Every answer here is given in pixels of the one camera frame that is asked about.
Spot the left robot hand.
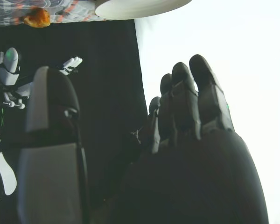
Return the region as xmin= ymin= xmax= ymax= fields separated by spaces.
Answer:
xmin=17 ymin=54 xmax=270 ymax=224

